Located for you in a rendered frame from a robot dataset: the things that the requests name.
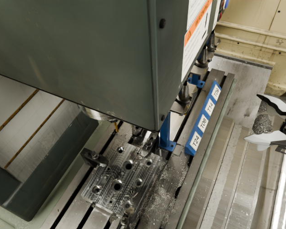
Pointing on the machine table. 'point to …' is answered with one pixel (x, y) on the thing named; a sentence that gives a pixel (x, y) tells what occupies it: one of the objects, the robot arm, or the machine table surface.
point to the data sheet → (194, 10)
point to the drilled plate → (118, 161)
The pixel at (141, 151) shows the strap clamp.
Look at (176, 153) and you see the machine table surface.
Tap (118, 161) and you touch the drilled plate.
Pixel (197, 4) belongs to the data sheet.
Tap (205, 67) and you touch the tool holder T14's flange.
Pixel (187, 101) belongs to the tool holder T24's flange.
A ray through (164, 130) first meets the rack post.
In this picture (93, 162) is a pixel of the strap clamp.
